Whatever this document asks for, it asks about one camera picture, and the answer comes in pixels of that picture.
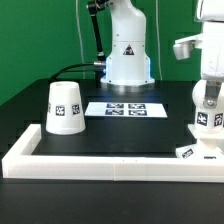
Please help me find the white lamp shade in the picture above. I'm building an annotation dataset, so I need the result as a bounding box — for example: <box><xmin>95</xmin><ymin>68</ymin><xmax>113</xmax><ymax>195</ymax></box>
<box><xmin>46</xmin><ymin>81</ymin><xmax>85</xmax><ymax>135</ymax></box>

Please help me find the grey thin cable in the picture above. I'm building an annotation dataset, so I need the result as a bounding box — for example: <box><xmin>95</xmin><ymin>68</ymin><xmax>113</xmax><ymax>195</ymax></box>
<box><xmin>155</xmin><ymin>0</ymin><xmax>166</xmax><ymax>81</ymax></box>
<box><xmin>75</xmin><ymin>0</ymin><xmax>86</xmax><ymax>80</ymax></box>

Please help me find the white marker sheet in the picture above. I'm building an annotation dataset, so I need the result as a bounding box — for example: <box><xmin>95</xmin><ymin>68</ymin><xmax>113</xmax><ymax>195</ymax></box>
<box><xmin>85</xmin><ymin>102</ymin><xmax>167</xmax><ymax>118</ymax></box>

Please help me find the white lamp bulb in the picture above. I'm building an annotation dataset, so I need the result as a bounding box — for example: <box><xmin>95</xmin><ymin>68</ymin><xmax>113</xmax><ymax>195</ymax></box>
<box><xmin>192</xmin><ymin>80</ymin><xmax>224</xmax><ymax>131</ymax></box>

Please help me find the white frame wall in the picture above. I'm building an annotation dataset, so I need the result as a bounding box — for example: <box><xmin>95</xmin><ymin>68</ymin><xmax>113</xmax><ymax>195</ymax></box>
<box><xmin>2</xmin><ymin>124</ymin><xmax>224</xmax><ymax>183</ymax></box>

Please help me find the white lamp base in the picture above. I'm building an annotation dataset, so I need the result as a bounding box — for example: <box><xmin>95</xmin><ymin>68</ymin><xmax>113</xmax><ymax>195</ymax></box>
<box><xmin>176</xmin><ymin>124</ymin><xmax>224</xmax><ymax>159</ymax></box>

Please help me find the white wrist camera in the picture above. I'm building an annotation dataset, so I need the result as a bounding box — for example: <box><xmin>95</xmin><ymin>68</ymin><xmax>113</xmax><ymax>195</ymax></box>
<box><xmin>173</xmin><ymin>34</ymin><xmax>203</xmax><ymax>60</ymax></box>

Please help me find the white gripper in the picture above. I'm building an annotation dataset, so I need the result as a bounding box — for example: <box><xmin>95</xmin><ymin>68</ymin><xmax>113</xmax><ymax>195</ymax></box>
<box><xmin>201</xmin><ymin>22</ymin><xmax>224</xmax><ymax>109</ymax></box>

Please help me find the black cable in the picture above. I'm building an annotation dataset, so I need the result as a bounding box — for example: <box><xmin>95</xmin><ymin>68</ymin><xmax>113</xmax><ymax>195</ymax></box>
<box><xmin>49</xmin><ymin>60</ymin><xmax>107</xmax><ymax>81</ymax></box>

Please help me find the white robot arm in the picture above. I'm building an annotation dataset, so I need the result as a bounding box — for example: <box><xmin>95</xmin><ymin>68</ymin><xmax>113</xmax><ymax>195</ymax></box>
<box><xmin>101</xmin><ymin>0</ymin><xmax>224</xmax><ymax>109</ymax></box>

